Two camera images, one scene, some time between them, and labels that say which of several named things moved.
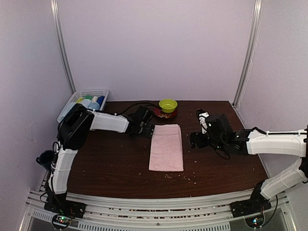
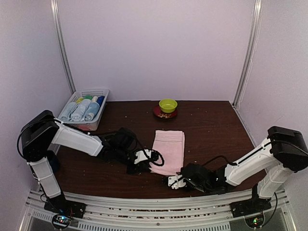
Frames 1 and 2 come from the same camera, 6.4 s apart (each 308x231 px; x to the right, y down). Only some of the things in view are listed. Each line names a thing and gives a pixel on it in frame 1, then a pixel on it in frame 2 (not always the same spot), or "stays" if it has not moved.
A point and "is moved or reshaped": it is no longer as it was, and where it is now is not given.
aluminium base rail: [202, 214] stays
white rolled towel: [94, 99] stays
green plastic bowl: [168, 105] stays
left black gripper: [148, 132] to [139, 167]
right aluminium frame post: [253, 47] stays
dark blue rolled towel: [100, 100] stays
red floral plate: [158, 111] stays
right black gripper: [191, 138] to [182, 169]
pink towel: [166, 153] is moved or reshaped
